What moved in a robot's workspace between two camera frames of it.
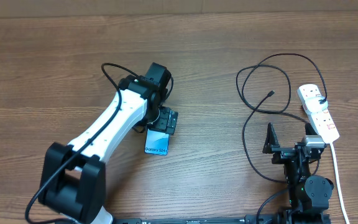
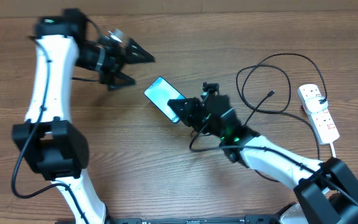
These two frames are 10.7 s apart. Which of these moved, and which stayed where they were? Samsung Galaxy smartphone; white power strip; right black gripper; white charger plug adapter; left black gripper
Moved: right black gripper; Samsung Galaxy smartphone; left black gripper
Stayed: white charger plug adapter; white power strip
